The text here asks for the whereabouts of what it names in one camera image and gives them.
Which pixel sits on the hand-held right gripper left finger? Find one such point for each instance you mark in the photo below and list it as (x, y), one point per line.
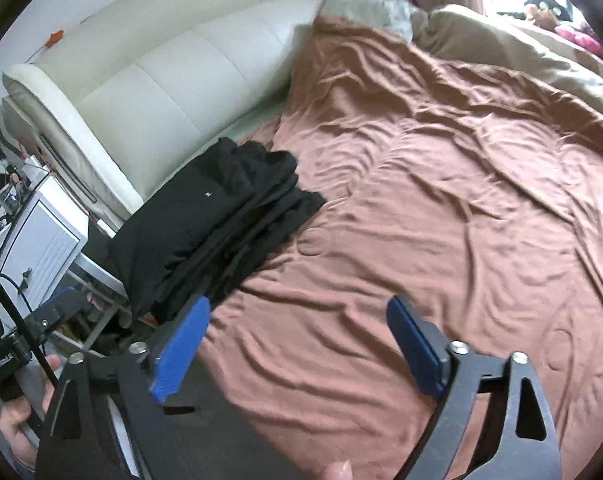
(179, 355)

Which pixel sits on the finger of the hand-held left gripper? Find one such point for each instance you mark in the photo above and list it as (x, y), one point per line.
(56, 307)

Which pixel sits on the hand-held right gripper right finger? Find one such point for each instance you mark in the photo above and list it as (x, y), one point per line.
(416, 355)

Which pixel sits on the black collared shirt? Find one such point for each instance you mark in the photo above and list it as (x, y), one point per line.
(181, 220)

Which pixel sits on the pile of black clothes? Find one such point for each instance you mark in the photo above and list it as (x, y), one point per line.
(276, 210)

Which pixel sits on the person's left hand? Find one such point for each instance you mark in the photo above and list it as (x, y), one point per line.
(18, 430)

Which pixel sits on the person's right hand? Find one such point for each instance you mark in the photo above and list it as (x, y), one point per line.
(337, 471)

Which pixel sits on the white nightstand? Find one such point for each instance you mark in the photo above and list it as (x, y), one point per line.
(41, 245)

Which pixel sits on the dark cloth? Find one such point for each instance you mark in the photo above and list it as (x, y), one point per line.
(241, 430)

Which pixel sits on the brown bed blanket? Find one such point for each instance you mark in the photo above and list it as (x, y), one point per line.
(431, 210)

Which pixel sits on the white padded headboard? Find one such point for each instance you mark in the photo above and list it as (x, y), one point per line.
(181, 60)

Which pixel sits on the beige duvet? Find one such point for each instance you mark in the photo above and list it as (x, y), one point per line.
(506, 50)

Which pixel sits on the pale green pillow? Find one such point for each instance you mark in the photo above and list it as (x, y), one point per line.
(371, 12)

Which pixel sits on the pink cushion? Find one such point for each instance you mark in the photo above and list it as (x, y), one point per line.
(584, 42)

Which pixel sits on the dark plush toy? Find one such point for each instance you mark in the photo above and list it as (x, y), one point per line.
(546, 7)

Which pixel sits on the orange wall hook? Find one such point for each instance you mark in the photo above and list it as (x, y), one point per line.
(56, 38)

